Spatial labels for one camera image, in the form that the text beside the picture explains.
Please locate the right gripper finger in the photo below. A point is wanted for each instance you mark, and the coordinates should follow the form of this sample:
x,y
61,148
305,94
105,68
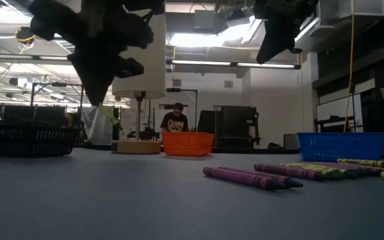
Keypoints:
x,y
277,36

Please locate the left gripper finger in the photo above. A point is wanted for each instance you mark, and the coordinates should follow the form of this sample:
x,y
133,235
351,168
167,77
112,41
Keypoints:
x,y
95,83

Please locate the grey cover cloth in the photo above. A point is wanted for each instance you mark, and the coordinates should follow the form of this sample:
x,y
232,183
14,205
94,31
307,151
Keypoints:
x,y
93,130

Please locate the white lamp with wooden base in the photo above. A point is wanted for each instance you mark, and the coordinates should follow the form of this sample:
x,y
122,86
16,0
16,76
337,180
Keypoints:
x,y
155,80

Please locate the grey ceiling unit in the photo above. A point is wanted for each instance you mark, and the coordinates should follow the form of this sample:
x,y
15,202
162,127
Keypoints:
x,y
205,20

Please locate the black equipment row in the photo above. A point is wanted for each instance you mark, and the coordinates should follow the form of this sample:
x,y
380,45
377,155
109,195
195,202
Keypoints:
x,y
18,115

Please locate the person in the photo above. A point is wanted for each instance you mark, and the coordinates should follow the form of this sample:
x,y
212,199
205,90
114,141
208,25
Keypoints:
x,y
175,124

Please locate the black plastic basket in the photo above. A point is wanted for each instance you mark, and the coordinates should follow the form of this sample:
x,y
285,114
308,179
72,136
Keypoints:
x,y
25,140

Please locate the whiteboard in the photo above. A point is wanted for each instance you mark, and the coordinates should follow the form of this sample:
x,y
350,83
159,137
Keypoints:
x,y
335,108

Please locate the black cabinet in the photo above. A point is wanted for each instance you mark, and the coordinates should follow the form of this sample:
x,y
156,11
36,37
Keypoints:
x,y
235,126

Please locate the orange plastic basket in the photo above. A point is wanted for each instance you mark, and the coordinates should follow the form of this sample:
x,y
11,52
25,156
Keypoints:
x,y
187,145

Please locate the blue plastic basket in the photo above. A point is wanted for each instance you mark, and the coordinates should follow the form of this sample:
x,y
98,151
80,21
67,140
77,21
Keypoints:
x,y
342,146

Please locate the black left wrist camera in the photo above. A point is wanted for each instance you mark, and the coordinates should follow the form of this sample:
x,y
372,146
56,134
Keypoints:
x,y
130,68

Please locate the black frame stand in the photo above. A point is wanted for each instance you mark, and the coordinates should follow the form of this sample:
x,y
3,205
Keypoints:
x,y
57,84

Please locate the white air duct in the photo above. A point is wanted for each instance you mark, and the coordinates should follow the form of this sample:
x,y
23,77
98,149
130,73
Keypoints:
x,y
345,10

